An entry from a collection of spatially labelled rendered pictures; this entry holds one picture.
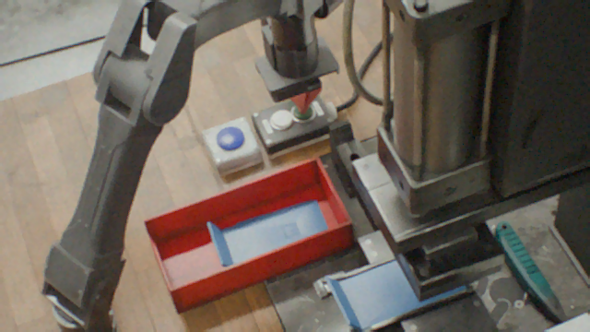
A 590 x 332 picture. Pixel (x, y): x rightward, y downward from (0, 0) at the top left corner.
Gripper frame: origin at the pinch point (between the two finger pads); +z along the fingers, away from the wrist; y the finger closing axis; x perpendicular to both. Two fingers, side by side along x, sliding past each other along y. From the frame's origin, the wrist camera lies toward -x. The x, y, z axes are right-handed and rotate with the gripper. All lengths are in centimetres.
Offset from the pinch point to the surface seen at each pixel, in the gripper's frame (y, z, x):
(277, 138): 4.7, 1.9, 2.5
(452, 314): -3.4, -3.3, 40.2
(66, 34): 24, 94, -126
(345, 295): 7.2, -3.9, 33.1
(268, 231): 11.1, 4.2, 15.1
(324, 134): -2.1, 3.7, 3.2
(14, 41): 38, 94, -130
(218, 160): 13.8, 1.8, 2.6
